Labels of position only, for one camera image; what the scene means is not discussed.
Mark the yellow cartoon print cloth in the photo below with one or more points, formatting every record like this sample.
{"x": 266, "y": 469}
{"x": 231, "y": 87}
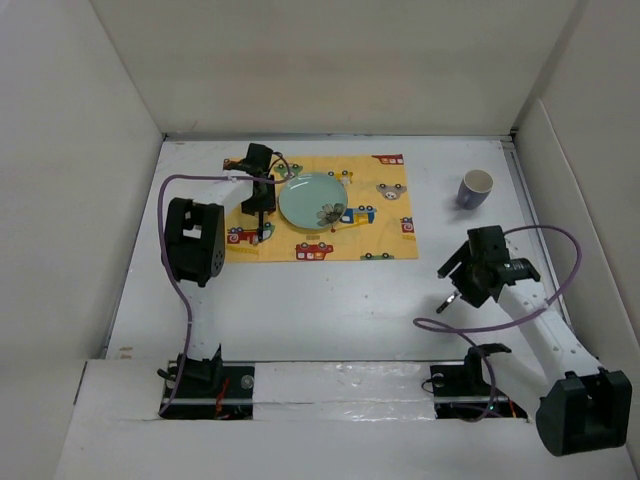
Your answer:
{"x": 377, "y": 224}

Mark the white lavender cup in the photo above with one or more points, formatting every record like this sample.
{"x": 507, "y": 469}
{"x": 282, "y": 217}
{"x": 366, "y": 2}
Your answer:
{"x": 475, "y": 187}

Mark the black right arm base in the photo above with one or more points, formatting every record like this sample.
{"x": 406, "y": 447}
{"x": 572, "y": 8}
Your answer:
{"x": 461, "y": 390}

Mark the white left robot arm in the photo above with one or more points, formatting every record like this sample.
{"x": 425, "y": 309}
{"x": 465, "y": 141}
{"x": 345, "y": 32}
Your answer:
{"x": 192, "y": 235}

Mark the silver spoon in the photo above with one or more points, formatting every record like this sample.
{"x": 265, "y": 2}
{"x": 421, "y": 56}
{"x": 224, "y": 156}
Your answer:
{"x": 447, "y": 302}

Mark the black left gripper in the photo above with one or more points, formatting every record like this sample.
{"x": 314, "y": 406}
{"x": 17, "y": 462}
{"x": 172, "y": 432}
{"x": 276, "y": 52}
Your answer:
{"x": 266, "y": 205}

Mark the black handled fork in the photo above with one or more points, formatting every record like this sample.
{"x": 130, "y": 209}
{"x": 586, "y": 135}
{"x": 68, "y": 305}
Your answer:
{"x": 260, "y": 228}

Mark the aluminium table edge rail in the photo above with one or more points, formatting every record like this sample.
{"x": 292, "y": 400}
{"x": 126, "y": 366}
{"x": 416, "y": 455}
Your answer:
{"x": 542, "y": 258}

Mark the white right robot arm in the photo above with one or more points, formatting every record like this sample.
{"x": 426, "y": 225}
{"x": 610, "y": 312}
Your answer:
{"x": 576, "y": 403}

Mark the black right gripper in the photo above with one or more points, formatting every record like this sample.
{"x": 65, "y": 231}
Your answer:
{"x": 473, "y": 295}

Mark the light green floral plate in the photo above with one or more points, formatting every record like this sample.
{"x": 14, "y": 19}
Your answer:
{"x": 313, "y": 201}

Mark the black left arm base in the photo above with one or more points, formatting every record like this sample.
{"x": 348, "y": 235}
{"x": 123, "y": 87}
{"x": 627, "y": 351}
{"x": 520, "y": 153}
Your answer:
{"x": 208, "y": 389}

